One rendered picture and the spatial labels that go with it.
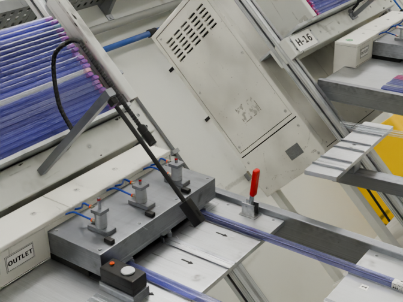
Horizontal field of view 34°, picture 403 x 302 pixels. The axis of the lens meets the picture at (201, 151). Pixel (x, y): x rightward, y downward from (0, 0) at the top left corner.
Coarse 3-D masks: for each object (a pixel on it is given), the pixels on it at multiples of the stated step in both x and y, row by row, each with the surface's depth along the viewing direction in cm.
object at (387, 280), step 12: (204, 216) 134; (216, 216) 133; (240, 228) 130; (252, 228) 129; (264, 240) 127; (276, 240) 125; (288, 240) 125; (300, 252) 123; (312, 252) 121; (336, 264) 119; (348, 264) 118; (372, 276) 115; (384, 276) 114
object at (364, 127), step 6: (342, 126) 157; (348, 126) 156; (354, 126) 155; (360, 126) 154; (366, 126) 154; (372, 126) 154; (378, 132) 152; (384, 132) 152; (390, 132) 151; (396, 132) 150; (402, 132) 150
